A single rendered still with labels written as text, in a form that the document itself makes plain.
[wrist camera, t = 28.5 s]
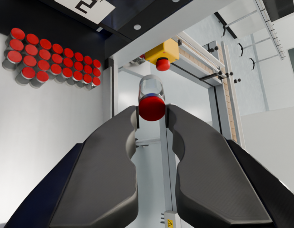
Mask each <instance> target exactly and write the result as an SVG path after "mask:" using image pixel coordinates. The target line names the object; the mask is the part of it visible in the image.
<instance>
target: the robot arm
mask: <svg viewBox="0 0 294 228"><path fill-rule="evenodd" d="M165 120H166V128H169V130H170V131H171V132H172V134H173V144H172V150H173V152H174V153H175V154H176V155H177V157H178V159H179V160H180V162H179V163H178V165H177V174H176V184H175V198H176V207H177V213H178V215H179V217H180V218H181V219H182V220H183V221H185V222H187V223H188V224H190V225H191V226H192V227H194V228H294V192H293V191H292V190H290V189H289V188H288V187H287V186H286V185H285V184H284V183H283V182H282V181H280V180H279V179H278V178H277V177H276V176H275V175H274V174H272V173H271V172H270V171H269V170H268V169H267V168H266V167H264V166H263V165H262V164H261V163H260V162H259V161H257V160H256V159H255V158H254V157H253V156H252V155H251V154H250V153H249V152H248V151H246V150H245V149H244V148H243V147H242V146H241V145H239V144H238V143H237V142H236V141H235V140H234V139H230V140H227V139H226V138H225V137H224V136H222V135H221V134H220V133H219V132H218V131H217V130H216V129H215V128H213V127H212V126H211V125H209V124H208V123H206V122H204V121H203V120H201V119H200V118H198V117H196V116H194V115H193V114H191V113H189V112H187V111H185V110H183V109H182V108H180V107H178V106H176V105H174V104H169V105H166V106H165ZM138 128H140V123H139V107H138V106H135V105H131V106H129V107H127V108H126V109H124V110H123V111H121V112H120V113H118V114H117V115H115V116H114V117H112V118H111V119H109V120H108V121H106V122H105V123H104V124H102V125H101V126H100V127H98V128H97V129H96V130H95V131H94V132H93V133H91V134H90V135H89V137H88V138H87V139H86V140H85V141H84V142H83V143H76V144H75V146H74V147H73V148H72V149H71V150H70V151H69V152H68V153H67V154H66V155H65V156H64V157H63V158H62V159H61V160H60V161H59V162H58V164H57V165H56V166H55V167H54V168H53V169H52V170H51V171H50V172H49V173H48V174H47V175H46V176H45V177H44V178H43V179H42V180H41V181H40V182H39V183H38V184H37V185H36V186H35V187H34V189H33V190H32V191H31V192H30V193H29V194H28V195H27V196H26V198H25V199H24V200H23V201H22V203H21V204H20V205H19V206H18V208H17V209H16V210H15V212H14V213H13V214H12V216H11V217H10V219H9V220H8V222H7V223H6V225H5V226H4V228H125V227H127V226H128V225H129V224H130V223H132V222H133V221H134V220H135V219H136V218H137V216H138V212H139V205H138V184H137V173H136V166H135V164H134V163H133V162H132V161H131V158H132V157H133V155H134V154H135V152H136V145H135V132H136V131H137V129H138Z"/></svg>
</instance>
